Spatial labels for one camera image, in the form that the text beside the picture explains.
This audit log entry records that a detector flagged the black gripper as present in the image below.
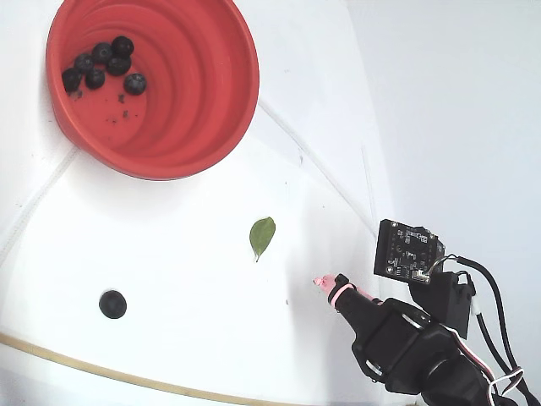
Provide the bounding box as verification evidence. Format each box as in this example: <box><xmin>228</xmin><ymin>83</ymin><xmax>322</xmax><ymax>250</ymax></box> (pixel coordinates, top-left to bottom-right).
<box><xmin>313</xmin><ymin>273</ymin><xmax>440</xmax><ymax>384</ymax></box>

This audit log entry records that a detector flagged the oval dark blueberry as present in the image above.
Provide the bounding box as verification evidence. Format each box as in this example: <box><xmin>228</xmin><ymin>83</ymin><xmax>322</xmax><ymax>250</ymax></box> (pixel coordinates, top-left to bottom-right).
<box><xmin>98</xmin><ymin>289</ymin><xmax>128</xmax><ymax>320</ymax></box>

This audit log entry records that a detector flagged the round dark blueberry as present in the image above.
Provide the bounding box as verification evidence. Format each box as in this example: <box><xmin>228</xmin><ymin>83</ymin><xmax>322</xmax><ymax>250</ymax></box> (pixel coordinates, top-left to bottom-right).
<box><xmin>123</xmin><ymin>72</ymin><xmax>148</xmax><ymax>96</ymax></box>

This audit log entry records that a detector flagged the small dark blueberry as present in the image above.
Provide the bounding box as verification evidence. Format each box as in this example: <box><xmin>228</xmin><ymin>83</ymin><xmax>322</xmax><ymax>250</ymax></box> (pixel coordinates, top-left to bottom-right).
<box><xmin>85</xmin><ymin>68</ymin><xmax>107</xmax><ymax>91</ymax></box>

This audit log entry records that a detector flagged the red collapsible cup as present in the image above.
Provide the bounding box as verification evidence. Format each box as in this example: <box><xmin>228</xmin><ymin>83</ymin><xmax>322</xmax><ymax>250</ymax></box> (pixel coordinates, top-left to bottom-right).
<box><xmin>45</xmin><ymin>0</ymin><xmax>260</xmax><ymax>182</ymax></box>

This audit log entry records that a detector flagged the green leaf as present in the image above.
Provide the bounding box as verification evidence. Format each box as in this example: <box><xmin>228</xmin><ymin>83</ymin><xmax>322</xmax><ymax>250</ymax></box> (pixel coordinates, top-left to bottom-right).
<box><xmin>249</xmin><ymin>216</ymin><xmax>276</xmax><ymax>263</ymax></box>

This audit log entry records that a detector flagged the long wooden stick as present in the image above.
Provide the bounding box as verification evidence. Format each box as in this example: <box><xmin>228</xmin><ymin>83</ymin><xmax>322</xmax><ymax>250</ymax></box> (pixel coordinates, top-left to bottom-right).
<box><xmin>0</xmin><ymin>332</ymin><xmax>305</xmax><ymax>406</ymax></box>

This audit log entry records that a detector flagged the black camera circuit board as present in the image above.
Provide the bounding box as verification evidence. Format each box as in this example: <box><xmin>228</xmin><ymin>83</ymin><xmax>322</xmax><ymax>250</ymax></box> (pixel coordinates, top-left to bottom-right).
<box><xmin>416</xmin><ymin>226</ymin><xmax>448</xmax><ymax>259</ymax></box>
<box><xmin>374</xmin><ymin>218</ymin><xmax>445</xmax><ymax>285</ymax></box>

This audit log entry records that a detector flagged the thin multicoloured wire bundle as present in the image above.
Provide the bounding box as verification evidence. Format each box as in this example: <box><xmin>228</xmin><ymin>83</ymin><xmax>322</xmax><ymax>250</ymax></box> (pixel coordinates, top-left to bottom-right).
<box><xmin>424</xmin><ymin>252</ymin><xmax>460</xmax><ymax>280</ymax></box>

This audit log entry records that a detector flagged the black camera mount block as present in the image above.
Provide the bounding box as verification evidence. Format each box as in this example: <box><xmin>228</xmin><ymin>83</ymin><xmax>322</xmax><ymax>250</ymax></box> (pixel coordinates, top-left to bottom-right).
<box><xmin>407</xmin><ymin>268</ymin><xmax>477</xmax><ymax>341</ymax></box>

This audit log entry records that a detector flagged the white red black wire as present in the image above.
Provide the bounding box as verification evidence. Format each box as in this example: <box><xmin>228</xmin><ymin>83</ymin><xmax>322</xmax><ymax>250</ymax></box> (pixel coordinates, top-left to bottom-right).
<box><xmin>445</xmin><ymin>325</ymin><xmax>525</xmax><ymax>401</ymax></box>

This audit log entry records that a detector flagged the black cable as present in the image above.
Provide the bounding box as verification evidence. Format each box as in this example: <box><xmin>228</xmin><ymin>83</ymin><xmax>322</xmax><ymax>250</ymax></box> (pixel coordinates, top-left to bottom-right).
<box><xmin>456</xmin><ymin>255</ymin><xmax>541</xmax><ymax>406</ymax></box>

